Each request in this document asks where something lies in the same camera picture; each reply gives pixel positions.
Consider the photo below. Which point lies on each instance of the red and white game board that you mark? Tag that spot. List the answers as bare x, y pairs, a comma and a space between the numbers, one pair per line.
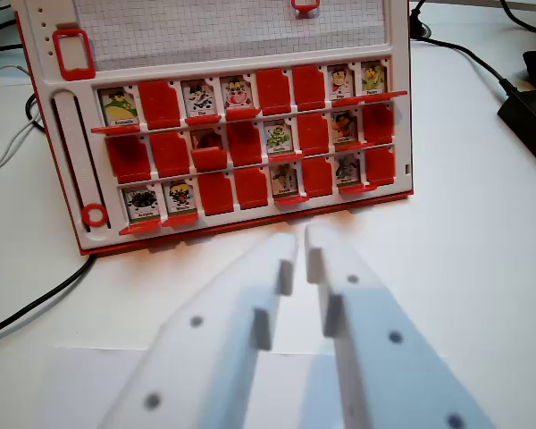
232, 40

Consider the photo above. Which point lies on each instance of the black box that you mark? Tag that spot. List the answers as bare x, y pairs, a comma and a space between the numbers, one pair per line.
533, 120

